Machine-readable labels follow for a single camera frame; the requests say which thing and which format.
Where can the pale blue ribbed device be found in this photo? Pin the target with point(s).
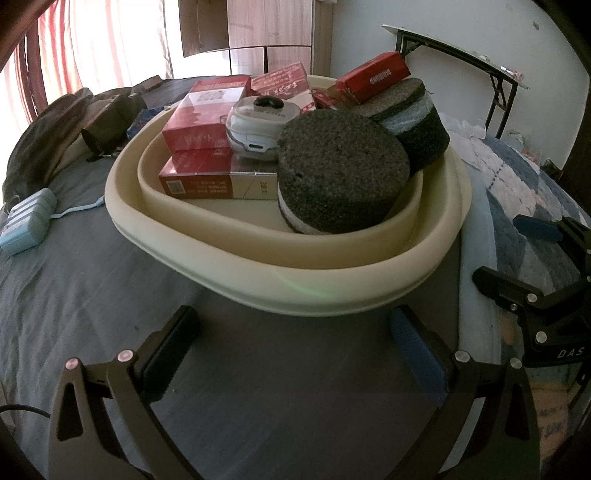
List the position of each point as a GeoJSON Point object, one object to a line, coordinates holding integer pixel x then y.
{"type": "Point", "coordinates": [25, 221]}

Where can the grey bed sheet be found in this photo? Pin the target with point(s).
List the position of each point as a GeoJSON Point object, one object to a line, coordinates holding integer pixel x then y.
{"type": "Point", "coordinates": [277, 392]}

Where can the wooden wardrobe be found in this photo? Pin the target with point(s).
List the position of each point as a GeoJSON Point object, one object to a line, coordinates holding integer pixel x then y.
{"type": "Point", "coordinates": [272, 27]}

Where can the red white curtain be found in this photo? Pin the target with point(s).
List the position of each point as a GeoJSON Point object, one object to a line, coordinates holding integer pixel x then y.
{"type": "Point", "coordinates": [92, 46]}

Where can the small red box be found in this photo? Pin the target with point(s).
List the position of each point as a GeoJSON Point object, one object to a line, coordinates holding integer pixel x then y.
{"type": "Point", "coordinates": [323, 98]}

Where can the blue white checked blanket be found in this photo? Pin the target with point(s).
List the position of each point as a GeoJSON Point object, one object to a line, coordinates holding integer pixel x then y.
{"type": "Point", "coordinates": [508, 175]}

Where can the pale blue sheet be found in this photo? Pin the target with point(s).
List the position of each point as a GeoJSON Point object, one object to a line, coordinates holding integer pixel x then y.
{"type": "Point", "coordinates": [475, 240]}

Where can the black folding table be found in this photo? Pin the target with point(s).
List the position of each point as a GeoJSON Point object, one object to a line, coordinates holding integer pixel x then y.
{"type": "Point", "coordinates": [443, 44]}

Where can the large pale red box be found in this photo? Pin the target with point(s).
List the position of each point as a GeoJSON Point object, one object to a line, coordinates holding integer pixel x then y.
{"type": "Point", "coordinates": [198, 115]}

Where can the long red carton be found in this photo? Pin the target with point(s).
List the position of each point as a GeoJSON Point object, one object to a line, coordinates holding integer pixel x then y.
{"type": "Point", "coordinates": [203, 177]}

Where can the red box with white script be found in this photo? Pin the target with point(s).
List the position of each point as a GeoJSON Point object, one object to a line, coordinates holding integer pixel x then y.
{"type": "Point", "coordinates": [281, 85]}

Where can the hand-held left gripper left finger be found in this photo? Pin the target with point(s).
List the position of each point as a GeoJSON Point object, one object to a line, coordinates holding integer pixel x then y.
{"type": "Point", "coordinates": [171, 341]}

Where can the pink packet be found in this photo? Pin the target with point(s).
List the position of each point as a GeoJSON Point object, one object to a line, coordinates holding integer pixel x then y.
{"type": "Point", "coordinates": [518, 74]}

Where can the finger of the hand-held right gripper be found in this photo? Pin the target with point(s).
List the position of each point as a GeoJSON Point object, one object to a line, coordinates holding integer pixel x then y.
{"type": "Point", "coordinates": [535, 227]}
{"type": "Point", "coordinates": [498, 282]}

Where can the dark clothing pile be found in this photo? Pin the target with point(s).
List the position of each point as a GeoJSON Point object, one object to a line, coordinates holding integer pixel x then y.
{"type": "Point", "coordinates": [60, 134]}

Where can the cream plastic basin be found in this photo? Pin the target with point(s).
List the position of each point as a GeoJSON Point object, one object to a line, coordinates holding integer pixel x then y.
{"type": "Point", "coordinates": [277, 286]}

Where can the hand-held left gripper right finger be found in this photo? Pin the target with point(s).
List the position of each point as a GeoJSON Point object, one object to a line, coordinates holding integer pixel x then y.
{"type": "Point", "coordinates": [415, 355]}

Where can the black white sponge disc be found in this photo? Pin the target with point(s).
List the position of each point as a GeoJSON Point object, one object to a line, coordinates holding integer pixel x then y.
{"type": "Point", "coordinates": [341, 166]}
{"type": "Point", "coordinates": [411, 115]}

